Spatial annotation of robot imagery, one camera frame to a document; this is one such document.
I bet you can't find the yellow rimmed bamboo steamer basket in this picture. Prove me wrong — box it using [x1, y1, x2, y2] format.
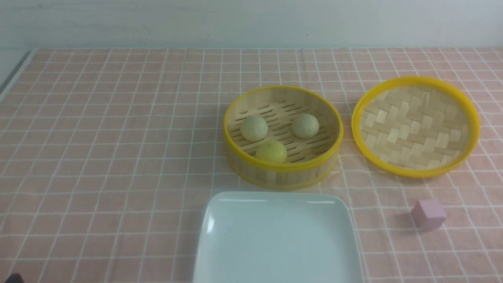
[223, 85, 344, 191]

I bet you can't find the yellow rimmed bamboo steamer lid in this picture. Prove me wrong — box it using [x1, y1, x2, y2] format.
[351, 76, 480, 178]

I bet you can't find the white steamed bun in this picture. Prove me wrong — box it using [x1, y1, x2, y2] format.
[240, 115, 269, 143]

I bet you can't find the white square plate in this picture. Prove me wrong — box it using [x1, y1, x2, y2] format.
[193, 191, 365, 283]

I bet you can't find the yellow steamed bun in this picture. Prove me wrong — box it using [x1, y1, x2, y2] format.
[255, 140, 287, 164]

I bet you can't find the pink checked tablecloth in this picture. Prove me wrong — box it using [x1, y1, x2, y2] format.
[0, 47, 502, 283]

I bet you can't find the greyish steamed bun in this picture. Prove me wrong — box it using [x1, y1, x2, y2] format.
[291, 113, 319, 139]

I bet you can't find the pink cube block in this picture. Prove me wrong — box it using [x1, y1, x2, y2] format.
[410, 198, 447, 231]

